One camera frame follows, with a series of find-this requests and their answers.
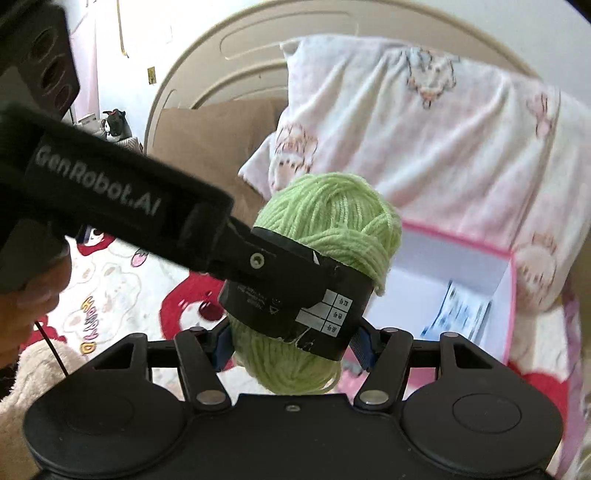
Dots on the pink box white inside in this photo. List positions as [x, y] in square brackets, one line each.
[443, 258]

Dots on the green yarn ball black label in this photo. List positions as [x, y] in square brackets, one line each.
[332, 217]

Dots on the purple cloth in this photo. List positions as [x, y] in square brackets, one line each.
[579, 369]

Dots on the cream plush toy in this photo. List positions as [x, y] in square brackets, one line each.
[27, 397]

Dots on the red bear printed bed sheet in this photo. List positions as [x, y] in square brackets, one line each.
[124, 295]

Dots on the pink cartoon pillow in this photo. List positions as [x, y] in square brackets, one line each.
[415, 138]

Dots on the brass wall switch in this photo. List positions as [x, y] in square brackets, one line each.
[151, 75]

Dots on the beige bed headboard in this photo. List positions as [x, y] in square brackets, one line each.
[217, 55]

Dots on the brown pillow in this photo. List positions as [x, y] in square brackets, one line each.
[207, 147]

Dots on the white wet wipes pack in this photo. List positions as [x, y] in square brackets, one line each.
[457, 314]

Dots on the black and white plush toy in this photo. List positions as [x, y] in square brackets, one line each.
[115, 122]

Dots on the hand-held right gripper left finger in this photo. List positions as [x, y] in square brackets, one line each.
[222, 347]

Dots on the person's left hand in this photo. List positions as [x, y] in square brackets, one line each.
[27, 318]

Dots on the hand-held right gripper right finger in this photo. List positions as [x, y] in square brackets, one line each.
[364, 344]

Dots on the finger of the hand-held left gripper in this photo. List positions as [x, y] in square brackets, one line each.
[256, 261]

